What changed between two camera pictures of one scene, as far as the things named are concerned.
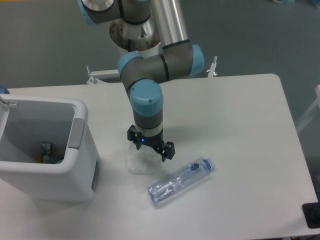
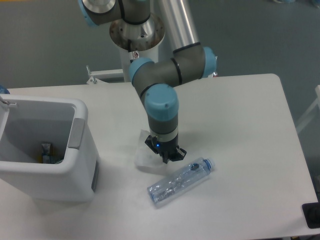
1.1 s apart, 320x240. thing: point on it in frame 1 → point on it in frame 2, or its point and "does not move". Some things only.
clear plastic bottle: [198, 170] does not move
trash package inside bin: [45, 156] does not move
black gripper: [156, 141] → [168, 150]
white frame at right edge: [307, 114] does not move
